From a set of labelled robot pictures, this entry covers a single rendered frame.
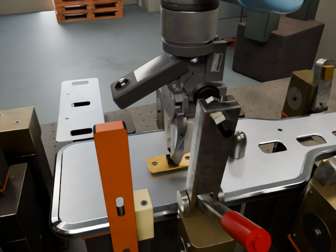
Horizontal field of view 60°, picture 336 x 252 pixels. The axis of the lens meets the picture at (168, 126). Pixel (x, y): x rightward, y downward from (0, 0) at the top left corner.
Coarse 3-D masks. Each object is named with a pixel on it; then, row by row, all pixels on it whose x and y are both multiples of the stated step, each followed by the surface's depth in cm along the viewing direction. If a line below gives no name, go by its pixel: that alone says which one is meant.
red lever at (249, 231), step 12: (204, 204) 33; (216, 204) 32; (216, 216) 30; (228, 216) 27; (240, 216) 26; (228, 228) 26; (240, 228) 24; (252, 228) 23; (240, 240) 24; (252, 240) 23; (264, 240) 23
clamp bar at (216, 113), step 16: (192, 96) 30; (208, 96) 29; (208, 112) 26; (224, 112) 26; (208, 128) 27; (224, 128) 26; (192, 144) 31; (208, 144) 29; (224, 144) 29; (192, 160) 32; (208, 160) 31; (224, 160) 31; (192, 176) 32; (208, 176) 32; (192, 192) 34; (208, 192) 35; (192, 208) 36
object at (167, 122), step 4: (164, 108) 49; (164, 112) 49; (164, 116) 49; (168, 116) 48; (164, 120) 50; (168, 120) 48; (192, 120) 51; (164, 124) 50; (168, 124) 48; (164, 128) 51; (168, 128) 49; (164, 132) 51; (168, 132) 49; (168, 136) 50; (168, 140) 50; (168, 144) 51; (168, 148) 51
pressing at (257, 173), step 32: (256, 128) 61; (288, 128) 61; (320, 128) 61; (64, 160) 53; (96, 160) 53; (256, 160) 53; (288, 160) 53; (64, 192) 46; (96, 192) 46; (160, 192) 46; (224, 192) 46; (256, 192) 46; (288, 192) 48; (64, 224) 41; (96, 224) 41
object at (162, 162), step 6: (156, 156) 52; (162, 156) 52; (168, 156) 51; (186, 156) 52; (150, 162) 51; (156, 162) 51; (162, 162) 51; (168, 162) 50; (180, 162) 51; (186, 162) 51; (150, 168) 50; (156, 168) 50; (162, 168) 50; (168, 168) 50; (174, 168) 50
